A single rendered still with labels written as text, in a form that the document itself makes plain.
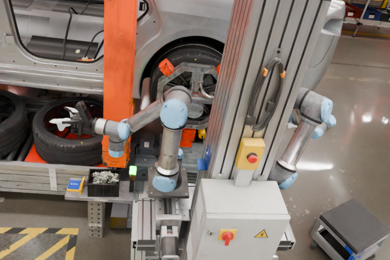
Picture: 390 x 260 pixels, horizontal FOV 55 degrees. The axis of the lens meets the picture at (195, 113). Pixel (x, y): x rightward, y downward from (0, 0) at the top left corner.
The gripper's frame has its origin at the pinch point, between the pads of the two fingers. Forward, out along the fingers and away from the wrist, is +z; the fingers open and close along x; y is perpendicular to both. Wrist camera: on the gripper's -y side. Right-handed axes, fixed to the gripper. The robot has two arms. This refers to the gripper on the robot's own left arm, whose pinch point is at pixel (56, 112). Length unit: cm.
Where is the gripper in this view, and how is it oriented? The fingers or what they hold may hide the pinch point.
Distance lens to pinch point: 190.4
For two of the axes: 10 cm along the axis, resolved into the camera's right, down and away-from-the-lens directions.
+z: -9.8, -2.0, 0.4
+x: 1.3, -4.4, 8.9
